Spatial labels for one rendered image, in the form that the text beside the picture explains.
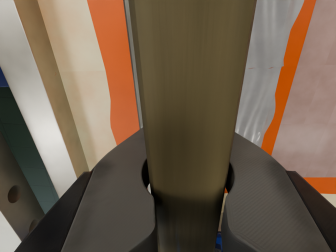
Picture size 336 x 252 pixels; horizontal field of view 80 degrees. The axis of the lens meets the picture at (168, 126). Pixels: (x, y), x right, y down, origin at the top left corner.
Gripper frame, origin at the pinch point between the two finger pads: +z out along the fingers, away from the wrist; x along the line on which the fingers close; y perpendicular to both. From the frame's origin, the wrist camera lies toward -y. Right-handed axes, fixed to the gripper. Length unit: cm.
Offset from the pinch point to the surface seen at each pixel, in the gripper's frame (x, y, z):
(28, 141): -109, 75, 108
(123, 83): -6.7, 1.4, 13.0
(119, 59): -6.7, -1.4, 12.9
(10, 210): -20.9, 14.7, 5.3
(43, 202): -121, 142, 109
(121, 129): -7.9, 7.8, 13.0
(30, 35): -14.0, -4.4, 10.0
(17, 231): -20.9, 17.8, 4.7
